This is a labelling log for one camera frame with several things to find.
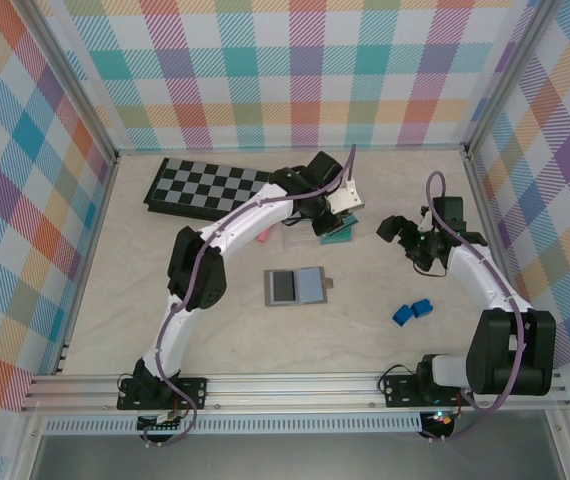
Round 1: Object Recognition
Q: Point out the teal VIP card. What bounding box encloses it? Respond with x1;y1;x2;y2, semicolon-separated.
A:
318;215;360;247

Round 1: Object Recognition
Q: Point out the clear acrylic card organizer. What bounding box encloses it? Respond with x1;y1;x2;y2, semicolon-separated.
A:
281;214;361;251

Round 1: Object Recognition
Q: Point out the white magnetic stripe card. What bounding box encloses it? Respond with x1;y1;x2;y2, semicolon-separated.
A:
271;272;296;303

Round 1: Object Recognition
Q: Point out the black grey folding chessboard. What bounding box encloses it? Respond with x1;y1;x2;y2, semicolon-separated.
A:
143;157;274;221

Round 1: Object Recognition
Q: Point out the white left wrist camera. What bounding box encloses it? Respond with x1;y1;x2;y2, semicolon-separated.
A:
328;180;367;215

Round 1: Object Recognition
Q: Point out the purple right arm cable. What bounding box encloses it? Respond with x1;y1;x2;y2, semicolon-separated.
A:
417;171;524;444

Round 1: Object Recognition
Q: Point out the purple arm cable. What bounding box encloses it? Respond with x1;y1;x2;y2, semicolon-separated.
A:
417;171;524;444
140;143;359;449

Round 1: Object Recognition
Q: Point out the aluminium frame side bar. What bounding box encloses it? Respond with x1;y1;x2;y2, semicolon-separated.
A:
463;149;541;371
53;154;120;376

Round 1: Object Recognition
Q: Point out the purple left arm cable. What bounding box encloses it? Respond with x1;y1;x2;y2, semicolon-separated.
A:
140;143;359;449

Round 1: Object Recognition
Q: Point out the aluminium frame back bar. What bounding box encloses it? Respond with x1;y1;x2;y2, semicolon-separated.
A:
117;145;469;154

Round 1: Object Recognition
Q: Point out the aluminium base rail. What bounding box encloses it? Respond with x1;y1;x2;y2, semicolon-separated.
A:
19;368;570;414

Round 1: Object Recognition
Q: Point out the aluminium frame post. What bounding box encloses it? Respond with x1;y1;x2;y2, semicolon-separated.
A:
20;0;120;164
463;0;565;154

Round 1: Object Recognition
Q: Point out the slotted grey cable duct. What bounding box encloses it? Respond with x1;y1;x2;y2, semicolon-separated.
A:
42;417;424;435

